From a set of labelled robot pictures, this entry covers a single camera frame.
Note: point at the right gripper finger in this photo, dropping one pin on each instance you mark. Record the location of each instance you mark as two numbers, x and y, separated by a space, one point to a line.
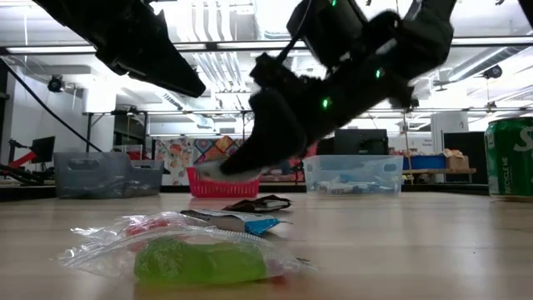
277 125
250 164

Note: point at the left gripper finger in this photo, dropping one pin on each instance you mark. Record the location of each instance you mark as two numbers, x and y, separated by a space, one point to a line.
175 66
166 83

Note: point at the red plastic basket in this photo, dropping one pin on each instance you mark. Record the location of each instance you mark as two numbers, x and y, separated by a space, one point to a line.
225 189

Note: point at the brown zero sugar Hershey's bar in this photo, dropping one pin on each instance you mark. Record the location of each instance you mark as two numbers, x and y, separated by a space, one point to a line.
250 205

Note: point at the clear gummy candy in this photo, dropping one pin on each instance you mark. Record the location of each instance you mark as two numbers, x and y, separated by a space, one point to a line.
208 171

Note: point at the green gummy candy packet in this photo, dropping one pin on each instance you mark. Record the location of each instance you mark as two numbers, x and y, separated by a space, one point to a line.
200 262

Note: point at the red gummy candy packet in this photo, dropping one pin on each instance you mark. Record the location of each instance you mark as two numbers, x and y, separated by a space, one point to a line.
145 227

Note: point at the colourful patchwork quilt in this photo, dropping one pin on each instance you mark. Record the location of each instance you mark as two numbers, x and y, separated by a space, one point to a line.
208 150

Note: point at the dark storage shelf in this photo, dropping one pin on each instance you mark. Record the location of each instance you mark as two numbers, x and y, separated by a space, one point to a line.
129 129

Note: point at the clear plastic bin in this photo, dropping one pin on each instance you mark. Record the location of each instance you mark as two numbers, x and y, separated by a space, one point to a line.
354 166

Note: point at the floral printed cloth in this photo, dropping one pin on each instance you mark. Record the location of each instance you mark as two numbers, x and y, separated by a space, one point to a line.
175 156

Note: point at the thin hanging rod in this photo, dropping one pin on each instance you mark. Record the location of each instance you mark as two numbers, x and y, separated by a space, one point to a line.
406 150

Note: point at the blue storage bin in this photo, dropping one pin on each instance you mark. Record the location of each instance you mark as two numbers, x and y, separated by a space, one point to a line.
424 162

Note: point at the white pillar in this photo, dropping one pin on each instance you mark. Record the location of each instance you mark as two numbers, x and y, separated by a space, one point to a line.
449 133

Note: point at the grey plastic bin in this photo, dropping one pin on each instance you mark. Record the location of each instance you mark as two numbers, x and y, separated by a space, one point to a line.
91 171

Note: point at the wooden background table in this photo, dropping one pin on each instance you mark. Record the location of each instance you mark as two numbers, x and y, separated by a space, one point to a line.
437 171

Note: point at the cardboard box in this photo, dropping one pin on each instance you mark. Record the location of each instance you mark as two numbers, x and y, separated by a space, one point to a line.
458 162

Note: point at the black panel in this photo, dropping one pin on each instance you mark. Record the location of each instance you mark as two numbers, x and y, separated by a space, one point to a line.
474 150

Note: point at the black computer monitor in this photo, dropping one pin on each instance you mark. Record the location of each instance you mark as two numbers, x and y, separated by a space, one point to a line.
41 149

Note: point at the green soda can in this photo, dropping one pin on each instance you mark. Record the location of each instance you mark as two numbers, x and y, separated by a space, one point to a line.
510 158

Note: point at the black metal rack frame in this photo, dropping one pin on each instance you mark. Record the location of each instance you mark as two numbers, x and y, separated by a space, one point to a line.
243 125

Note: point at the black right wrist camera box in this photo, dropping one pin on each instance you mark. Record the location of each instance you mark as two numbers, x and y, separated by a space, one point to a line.
329 29

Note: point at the black ceiling mounted camera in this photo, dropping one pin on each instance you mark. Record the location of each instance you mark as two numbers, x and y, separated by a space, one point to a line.
493 71
55 84

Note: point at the silver ceiling air duct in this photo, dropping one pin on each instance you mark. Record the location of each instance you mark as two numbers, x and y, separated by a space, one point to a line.
270 21

